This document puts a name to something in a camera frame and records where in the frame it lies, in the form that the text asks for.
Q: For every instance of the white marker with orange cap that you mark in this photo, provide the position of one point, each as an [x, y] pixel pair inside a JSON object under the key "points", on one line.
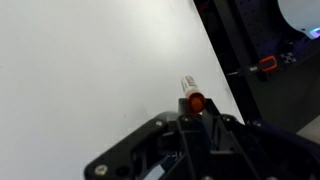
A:
{"points": [[195, 100]]}

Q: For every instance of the black perforated mounting board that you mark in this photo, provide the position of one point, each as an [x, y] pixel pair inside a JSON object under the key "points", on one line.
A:
{"points": [[273, 96]]}

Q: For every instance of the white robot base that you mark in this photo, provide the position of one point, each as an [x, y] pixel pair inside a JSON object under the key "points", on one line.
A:
{"points": [[300, 15]]}

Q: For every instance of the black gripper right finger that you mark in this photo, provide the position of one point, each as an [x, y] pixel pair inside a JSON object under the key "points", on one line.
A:
{"points": [[253, 150]]}

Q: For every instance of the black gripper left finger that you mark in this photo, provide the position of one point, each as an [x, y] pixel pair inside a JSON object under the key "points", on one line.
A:
{"points": [[160, 143]]}

